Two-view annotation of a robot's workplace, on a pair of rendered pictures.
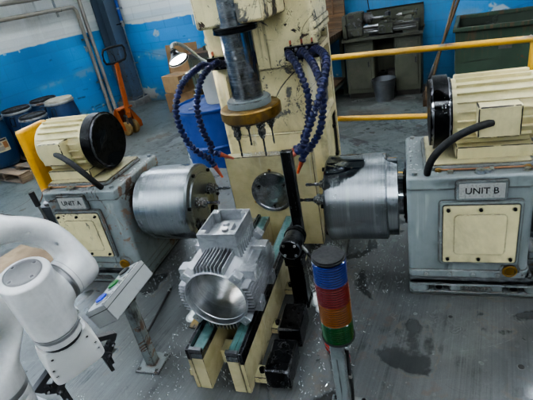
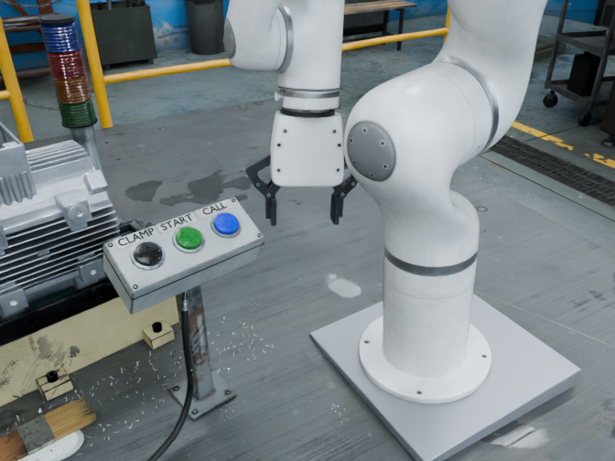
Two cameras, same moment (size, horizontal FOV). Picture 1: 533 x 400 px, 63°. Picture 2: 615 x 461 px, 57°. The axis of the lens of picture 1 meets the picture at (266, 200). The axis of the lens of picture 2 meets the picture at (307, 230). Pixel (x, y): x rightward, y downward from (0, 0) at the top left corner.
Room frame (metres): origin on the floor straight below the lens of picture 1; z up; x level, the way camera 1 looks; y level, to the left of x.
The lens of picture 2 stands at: (1.28, 0.78, 1.41)
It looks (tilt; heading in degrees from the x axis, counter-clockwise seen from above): 31 degrees down; 210
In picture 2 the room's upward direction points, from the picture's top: straight up
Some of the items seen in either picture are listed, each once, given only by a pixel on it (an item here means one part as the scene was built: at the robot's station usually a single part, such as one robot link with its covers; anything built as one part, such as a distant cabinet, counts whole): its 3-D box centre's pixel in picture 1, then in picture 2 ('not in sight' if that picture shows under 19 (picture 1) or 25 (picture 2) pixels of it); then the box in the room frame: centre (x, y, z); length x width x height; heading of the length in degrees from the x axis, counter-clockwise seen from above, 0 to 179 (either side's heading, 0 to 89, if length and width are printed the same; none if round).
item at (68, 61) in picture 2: (332, 289); (66, 61); (0.61, -0.09, 1.14); 0.06 x 0.06 x 0.04
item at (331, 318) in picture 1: (335, 308); (71, 86); (0.61, -0.09, 1.10); 0.06 x 0.06 x 0.04
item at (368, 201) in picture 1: (371, 195); not in sight; (1.11, -0.30, 1.04); 0.41 x 0.25 x 0.25; 70
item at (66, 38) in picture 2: (329, 268); (60, 35); (0.61, -0.09, 1.19); 0.06 x 0.06 x 0.04
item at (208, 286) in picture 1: (229, 273); (22, 226); (0.90, 0.13, 1.01); 0.20 x 0.19 x 0.19; 160
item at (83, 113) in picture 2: (337, 326); (77, 110); (0.61, -0.09, 1.05); 0.06 x 0.06 x 0.04
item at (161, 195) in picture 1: (165, 201); not in sight; (1.35, 0.34, 1.04); 0.37 x 0.25 x 0.25; 70
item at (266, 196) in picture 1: (272, 192); not in sight; (1.31, -0.02, 1.02); 0.15 x 0.02 x 0.15; 70
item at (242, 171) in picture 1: (278, 194); not in sight; (1.37, -0.05, 0.97); 0.30 x 0.11 x 0.34; 70
